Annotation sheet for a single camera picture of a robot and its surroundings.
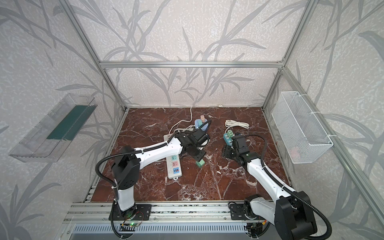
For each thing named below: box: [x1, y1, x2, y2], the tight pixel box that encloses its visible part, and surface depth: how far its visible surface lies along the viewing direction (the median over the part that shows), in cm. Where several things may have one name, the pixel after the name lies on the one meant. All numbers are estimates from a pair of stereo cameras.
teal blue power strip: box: [223, 133, 233, 146], surface depth 101 cm
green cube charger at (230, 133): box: [227, 129, 234, 139], surface depth 99 cm
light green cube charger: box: [196, 158, 205, 168], surface depth 91 cm
